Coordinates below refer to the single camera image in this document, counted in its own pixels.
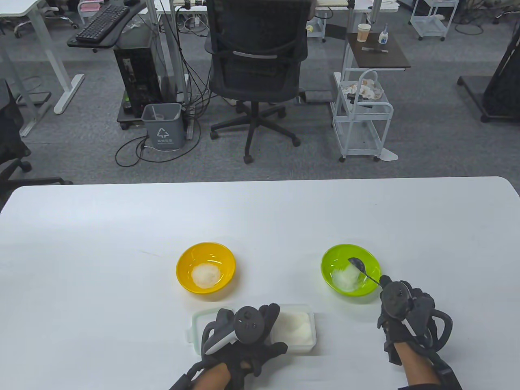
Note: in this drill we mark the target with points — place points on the green plastic bowl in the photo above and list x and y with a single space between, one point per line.
337 256

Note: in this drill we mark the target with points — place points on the black computer tower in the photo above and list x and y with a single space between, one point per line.
138 73

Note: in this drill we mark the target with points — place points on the grey trash bin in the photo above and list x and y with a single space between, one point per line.
164 130

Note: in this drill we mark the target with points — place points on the black keyboard tray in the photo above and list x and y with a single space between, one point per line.
118 36

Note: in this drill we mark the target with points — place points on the black and white handheld controller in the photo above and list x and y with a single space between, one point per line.
248 325
394 298

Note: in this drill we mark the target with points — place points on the crumpled white tissues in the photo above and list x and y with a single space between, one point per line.
365 89

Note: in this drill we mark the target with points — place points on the clear lid with green seal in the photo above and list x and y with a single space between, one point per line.
197 325

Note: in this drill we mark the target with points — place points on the small white trolley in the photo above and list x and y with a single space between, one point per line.
316 28

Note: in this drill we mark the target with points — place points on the person's right forearm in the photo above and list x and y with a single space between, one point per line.
420 369

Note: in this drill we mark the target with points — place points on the paper cup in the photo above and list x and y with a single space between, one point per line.
364 33

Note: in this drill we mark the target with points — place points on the black swivel chair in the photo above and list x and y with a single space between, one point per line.
10 134

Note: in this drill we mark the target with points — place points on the yellow plastic bowl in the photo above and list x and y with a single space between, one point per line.
207 254

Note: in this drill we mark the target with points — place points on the dark brown side table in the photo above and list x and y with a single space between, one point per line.
382 59

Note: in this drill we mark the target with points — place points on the white desk with grey legs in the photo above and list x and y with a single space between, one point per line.
172 48

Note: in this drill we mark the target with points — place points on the black keyboard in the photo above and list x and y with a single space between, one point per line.
101 22

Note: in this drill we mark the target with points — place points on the clear plastic sugar container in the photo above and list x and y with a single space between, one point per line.
304 345

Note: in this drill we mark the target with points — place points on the person's left hand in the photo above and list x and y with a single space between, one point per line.
252 357

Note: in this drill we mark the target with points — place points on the black mesh office chair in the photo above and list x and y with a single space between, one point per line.
256 73

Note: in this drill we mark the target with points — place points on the white sugar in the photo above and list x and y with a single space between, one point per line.
294 325
206 275
346 280

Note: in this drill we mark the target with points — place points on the pink box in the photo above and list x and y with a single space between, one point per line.
91 6

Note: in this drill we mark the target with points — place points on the person's right hand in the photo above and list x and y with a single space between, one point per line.
418 317

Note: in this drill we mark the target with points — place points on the small white bottle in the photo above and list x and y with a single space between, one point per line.
383 37

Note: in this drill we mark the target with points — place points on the person's left forearm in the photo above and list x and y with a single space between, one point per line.
213 378

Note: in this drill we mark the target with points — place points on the black floor stand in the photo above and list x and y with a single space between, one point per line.
503 81

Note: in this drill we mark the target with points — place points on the white standing desk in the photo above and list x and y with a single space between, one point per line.
44 40

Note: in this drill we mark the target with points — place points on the white utility cart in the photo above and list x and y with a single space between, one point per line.
430 25

